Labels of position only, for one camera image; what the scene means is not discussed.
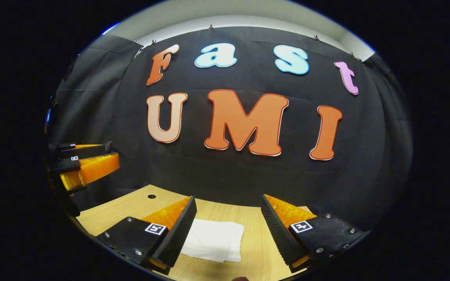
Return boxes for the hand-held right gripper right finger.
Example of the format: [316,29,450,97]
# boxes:
[261,194,370,274]

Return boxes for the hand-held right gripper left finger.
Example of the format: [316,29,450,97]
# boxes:
[96,195,197,275]

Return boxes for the white jeans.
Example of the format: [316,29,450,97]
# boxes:
[180,219,245,264]

